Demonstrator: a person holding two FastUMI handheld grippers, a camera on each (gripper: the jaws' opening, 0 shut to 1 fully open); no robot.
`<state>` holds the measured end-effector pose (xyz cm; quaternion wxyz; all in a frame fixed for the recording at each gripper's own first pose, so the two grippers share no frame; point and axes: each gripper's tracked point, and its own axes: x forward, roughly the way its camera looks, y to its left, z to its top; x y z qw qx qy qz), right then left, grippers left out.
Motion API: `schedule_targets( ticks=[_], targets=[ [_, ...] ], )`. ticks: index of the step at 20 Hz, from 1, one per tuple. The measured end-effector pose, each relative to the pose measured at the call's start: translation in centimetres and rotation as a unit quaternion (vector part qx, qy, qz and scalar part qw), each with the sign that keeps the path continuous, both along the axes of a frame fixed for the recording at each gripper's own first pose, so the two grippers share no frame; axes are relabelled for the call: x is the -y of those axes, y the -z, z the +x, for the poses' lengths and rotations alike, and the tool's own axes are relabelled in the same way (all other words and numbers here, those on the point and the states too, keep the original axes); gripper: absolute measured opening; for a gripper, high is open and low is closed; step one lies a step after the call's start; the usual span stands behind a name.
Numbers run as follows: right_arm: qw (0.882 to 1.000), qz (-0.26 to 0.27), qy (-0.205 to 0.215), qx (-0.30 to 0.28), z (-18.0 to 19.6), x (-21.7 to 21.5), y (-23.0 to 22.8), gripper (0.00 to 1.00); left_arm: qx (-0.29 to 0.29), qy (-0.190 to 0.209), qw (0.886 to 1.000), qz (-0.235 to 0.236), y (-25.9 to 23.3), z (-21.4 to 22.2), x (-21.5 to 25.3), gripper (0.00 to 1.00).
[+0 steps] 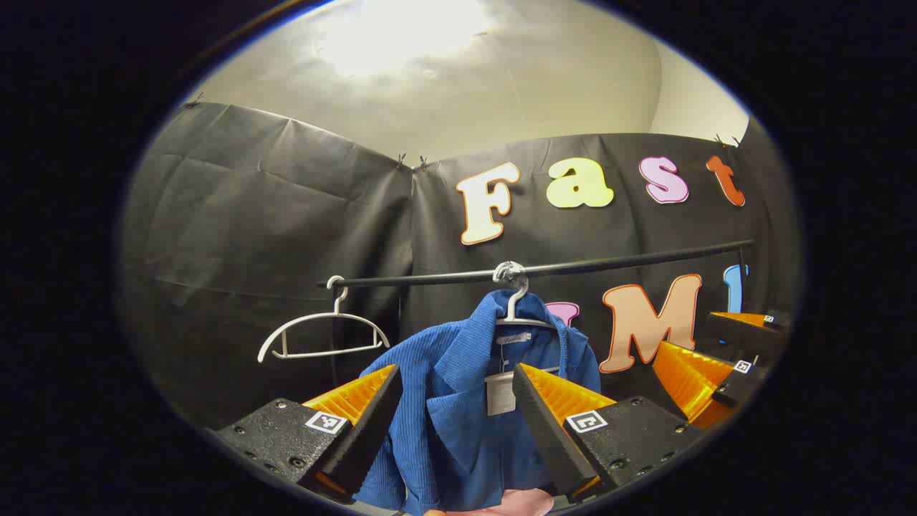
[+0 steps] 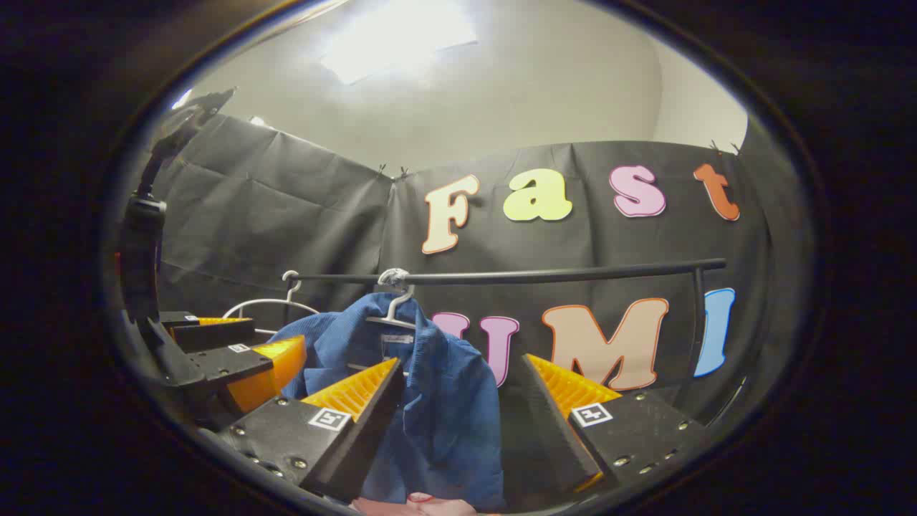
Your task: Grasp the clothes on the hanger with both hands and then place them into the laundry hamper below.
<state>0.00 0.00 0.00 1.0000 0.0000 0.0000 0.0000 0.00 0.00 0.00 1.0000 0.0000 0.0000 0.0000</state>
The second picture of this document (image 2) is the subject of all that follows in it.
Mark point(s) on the pink laundry hamper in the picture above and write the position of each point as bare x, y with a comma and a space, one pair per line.
387, 507

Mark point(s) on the black clothes rack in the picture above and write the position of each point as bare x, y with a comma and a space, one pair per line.
537, 274

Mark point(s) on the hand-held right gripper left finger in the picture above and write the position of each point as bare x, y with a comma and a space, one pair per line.
365, 430

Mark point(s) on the blue shirt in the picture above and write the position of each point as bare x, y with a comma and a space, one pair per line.
451, 401

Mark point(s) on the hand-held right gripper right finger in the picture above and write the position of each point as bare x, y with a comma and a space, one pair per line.
555, 423

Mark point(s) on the ceiling light panel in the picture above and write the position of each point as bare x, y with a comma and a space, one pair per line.
397, 39

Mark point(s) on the black backdrop cloth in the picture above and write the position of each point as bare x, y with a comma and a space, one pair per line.
286, 201

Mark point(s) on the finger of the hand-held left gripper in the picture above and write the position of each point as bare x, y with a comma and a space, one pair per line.
215, 335
229, 362

